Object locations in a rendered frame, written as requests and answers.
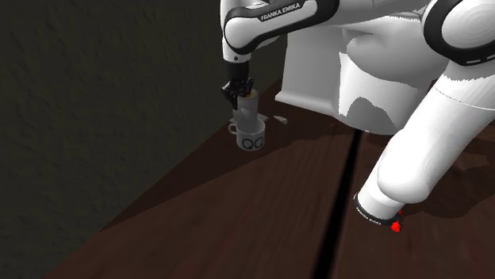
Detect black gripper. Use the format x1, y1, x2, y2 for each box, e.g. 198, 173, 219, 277
221, 60, 255, 111

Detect grey cup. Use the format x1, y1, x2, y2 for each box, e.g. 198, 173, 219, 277
236, 89, 259, 125

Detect white mug with black letters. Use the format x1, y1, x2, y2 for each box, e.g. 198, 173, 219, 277
227, 117, 267, 152

